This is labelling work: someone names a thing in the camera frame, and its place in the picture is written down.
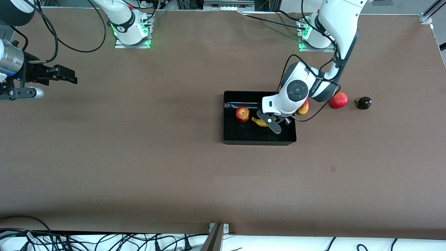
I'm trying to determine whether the yellow banana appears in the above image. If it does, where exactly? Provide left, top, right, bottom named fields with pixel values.
left=251, top=117, right=278, bottom=128

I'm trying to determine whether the black plastic box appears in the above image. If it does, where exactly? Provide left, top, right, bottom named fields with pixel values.
left=223, top=91, right=297, bottom=146

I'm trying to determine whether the red yellow apple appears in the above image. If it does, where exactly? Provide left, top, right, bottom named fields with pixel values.
left=235, top=107, right=250, bottom=123

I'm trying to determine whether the red pomegranate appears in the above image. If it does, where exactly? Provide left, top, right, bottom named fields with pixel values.
left=330, top=92, right=348, bottom=109

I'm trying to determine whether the aluminium profile beam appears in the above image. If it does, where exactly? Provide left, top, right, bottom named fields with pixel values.
left=200, top=223, right=230, bottom=251

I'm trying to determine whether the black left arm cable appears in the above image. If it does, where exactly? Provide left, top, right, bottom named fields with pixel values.
left=280, top=52, right=343, bottom=123

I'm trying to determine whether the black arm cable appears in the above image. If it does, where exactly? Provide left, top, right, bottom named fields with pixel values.
left=35, top=0, right=107, bottom=53
left=30, top=7, right=59, bottom=64
left=280, top=52, right=343, bottom=123

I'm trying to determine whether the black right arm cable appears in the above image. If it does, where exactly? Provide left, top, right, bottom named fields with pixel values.
left=35, top=0, right=107, bottom=53
left=30, top=7, right=59, bottom=64

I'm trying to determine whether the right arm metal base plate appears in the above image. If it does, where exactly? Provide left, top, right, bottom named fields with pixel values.
left=115, top=14, right=154, bottom=49

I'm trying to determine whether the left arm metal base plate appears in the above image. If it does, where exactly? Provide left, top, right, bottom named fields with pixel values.
left=298, top=19, right=336, bottom=53

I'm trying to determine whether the black table cable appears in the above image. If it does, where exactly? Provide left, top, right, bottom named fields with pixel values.
left=243, top=14, right=302, bottom=28
left=275, top=10, right=303, bottom=22

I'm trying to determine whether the silver metal frame rail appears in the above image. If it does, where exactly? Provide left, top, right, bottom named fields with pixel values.
left=203, top=0, right=255, bottom=11

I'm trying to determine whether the tangled black cable bundle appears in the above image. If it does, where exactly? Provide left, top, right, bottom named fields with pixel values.
left=0, top=228, right=209, bottom=251

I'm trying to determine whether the aluminium corner bracket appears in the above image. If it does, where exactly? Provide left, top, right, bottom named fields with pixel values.
left=420, top=0, right=446, bottom=25

